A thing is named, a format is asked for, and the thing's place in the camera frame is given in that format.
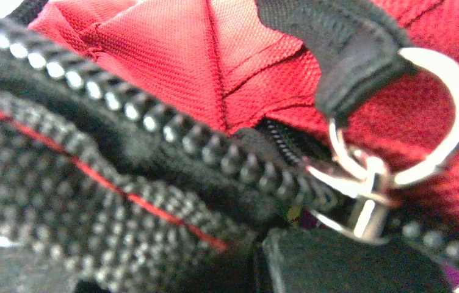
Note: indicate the red student backpack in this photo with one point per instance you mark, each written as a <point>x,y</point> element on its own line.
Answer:
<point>150,146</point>

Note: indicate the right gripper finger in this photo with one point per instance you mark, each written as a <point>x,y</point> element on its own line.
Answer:
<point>320,260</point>

